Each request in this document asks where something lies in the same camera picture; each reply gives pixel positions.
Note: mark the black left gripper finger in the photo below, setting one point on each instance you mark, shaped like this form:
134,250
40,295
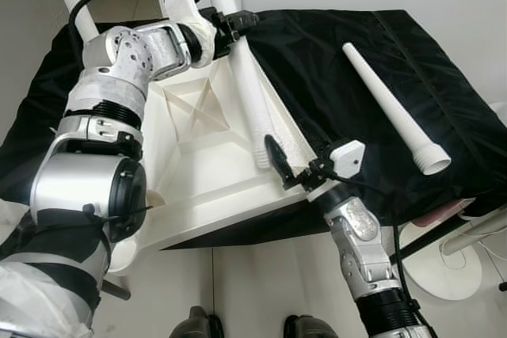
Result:
245,21

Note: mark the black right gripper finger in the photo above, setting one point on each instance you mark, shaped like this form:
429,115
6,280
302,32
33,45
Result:
279,162

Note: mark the white plastic table top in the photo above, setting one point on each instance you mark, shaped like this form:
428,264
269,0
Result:
214,180

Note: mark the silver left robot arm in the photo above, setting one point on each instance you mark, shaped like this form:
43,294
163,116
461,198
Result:
119,61

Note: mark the pink table top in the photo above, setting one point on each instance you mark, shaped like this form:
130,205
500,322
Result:
440,211

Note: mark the grey right robot foot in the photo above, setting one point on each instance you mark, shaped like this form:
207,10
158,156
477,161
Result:
309,328

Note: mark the grey robot foot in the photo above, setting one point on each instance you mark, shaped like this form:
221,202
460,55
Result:
196,326
309,328

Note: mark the black cloth table cover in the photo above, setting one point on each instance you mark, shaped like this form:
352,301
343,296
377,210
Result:
444,77

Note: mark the grey left robot foot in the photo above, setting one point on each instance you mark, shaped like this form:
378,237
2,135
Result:
196,326

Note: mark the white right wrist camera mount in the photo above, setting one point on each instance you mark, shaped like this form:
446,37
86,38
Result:
348,156

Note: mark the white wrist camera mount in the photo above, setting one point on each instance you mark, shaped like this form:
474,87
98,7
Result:
181,5
348,156

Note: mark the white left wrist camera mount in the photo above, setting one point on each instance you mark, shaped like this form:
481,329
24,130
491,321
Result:
181,5

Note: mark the white pedestal fan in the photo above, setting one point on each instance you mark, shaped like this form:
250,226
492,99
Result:
444,279

